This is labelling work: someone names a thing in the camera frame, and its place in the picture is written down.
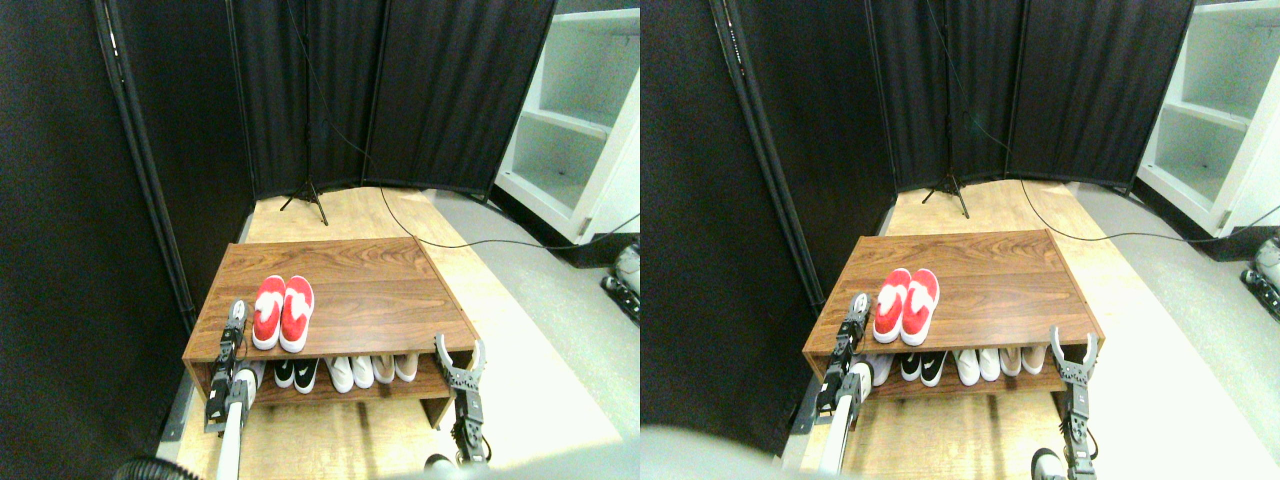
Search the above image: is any red shoe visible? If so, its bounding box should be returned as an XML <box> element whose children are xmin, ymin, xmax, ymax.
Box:
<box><xmin>900</xmin><ymin>268</ymin><xmax>941</xmax><ymax>347</ymax></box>
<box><xmin>279</xmin><ymin>276</ymin><xmax>315</xmax><ymax>354</ymax></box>
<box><xmin>252</xmin><ymin>275</ymin><xmax>288</xmax><ymax>351</ymax></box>
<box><xmin>873</xmin><ymin>268</ymin><xmax>913</xmax><ymax>344</ymax></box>

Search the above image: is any grey curtain foot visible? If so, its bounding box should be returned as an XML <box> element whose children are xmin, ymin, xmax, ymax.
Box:
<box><xmin>158</xmin><ymin>375</ymin><xmax>198</xmax><ymax>446</ymax></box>
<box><xmin>783</xmin><ymin>390</ymin><xmax>819</xmax><ymax>456</ymax></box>

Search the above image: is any brown shoe rack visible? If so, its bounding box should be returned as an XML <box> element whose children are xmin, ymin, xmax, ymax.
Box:
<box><xmin>182</xmin><ymin>238</ymin><xmax>484</xmax><ymax>431</ymax></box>
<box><xmin>803</xmin><ymin>230</ymin><xmax>1105</xmax><ymax>432</ymax></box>

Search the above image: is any black stand foot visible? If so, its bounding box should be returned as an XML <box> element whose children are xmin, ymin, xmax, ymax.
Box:
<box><xmin>921</xmin><ymin>178</ymin><xmax>970</xmax><ymax>220</ymax></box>
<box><xmin>280</xmin><ymin>183</ymin><xmax>329</xmax><ymax>227</ymax></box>

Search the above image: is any grey machine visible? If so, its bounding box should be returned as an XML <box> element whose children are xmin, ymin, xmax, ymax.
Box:
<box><xmin>1240</xmin><ymin>237</ymin><xmax>1280</xmax><ymax>323</ymax></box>
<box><xmin>601</xmin><ymin>243</ymin><xmax>640</xmax><ymax>326</ymax></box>

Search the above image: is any black curtain pole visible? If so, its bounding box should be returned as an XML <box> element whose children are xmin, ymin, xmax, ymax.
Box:
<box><xmin>708</xmin><ymin>0</ymin><xmax>816</xmax><ymax>326</ymax></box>
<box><xmin>93</xmin><ymin>0</ymin><xmax>196</xmax><ymax>336</ymax></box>

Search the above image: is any white shelf unit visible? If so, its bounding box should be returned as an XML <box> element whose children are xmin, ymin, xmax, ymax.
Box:
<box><xmin>494</xmin><ymin>10</ymin><xmax>640</xmax><ymax>246</ymax></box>
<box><xmin>1137</xmin><ymin>0</ymin><xmax>1280</xmax><ymax>238</ymax></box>

